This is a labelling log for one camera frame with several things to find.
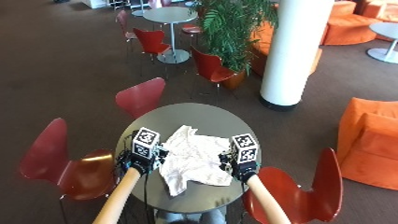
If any person's right hand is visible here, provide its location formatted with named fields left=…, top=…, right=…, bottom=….
left=219, top=148, right=261, bottom=184

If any person's left hand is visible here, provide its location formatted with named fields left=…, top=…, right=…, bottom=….
left=117, top=130, right=171, bottom=175

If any white cloth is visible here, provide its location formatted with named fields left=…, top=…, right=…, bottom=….
left=159, top=124, right=236, bottom=197

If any white marker cube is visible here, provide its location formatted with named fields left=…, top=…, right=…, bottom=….
left=131, top=126, right=161, bottom=161
left=229, top=133, right=261, bottom=165

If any the person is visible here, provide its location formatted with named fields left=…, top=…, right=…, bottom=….
left=155, top=207, right=228, bottom=224

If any red wooden chair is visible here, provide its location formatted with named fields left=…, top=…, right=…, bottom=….
left=241, top=147, right=345, bottom=224
left=18, top=117, right=119, bottom=224
left=132, top=27, right=173, bottom=77
left=189, top=46, right=239, bottom=101
left=180, top=23, right=205, bottom=48
left=115, top=9, right=140, bottom=60
left=115, top=77, right=167, bottom=120

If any orange plant pot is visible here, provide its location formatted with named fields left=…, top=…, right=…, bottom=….
left=219, top=68, right=249, bottom=91

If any orange upholstered armchair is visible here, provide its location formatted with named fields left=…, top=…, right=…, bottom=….
left=336, top=96, right=398, bottom=191

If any orange upholstered bench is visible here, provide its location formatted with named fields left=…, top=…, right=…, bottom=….
left=249, top=20, right=324, bottom=77

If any white round pillar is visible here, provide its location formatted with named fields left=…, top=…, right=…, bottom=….
left=259, top=0, right=336, bottom=112

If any green potted palm plant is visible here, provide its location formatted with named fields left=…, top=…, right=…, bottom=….
left=193, top=0, right=280, bottom=75

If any orange upholstered sofa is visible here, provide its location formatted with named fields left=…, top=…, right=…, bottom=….
left=320, top=0, right=398, bottom=47

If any black glove cable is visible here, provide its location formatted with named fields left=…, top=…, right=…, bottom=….
left=237, top=181, right=247, bottom=224

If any round grey pedestal table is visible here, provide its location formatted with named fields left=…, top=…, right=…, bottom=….
left=366, top=21, right=398, bottom=65
left=131, top=0, right=148, bottom=18
left=143, top=6, right=200, bottom=65

